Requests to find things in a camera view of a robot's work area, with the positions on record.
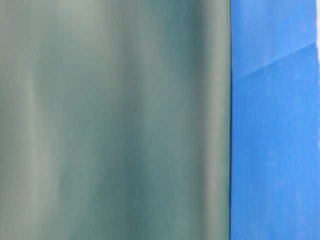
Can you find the dark green backdrop board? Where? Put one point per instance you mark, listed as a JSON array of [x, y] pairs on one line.
[[114, 119]]

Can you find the blue table mat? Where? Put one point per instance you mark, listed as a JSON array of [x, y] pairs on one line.
[[275, 119]]

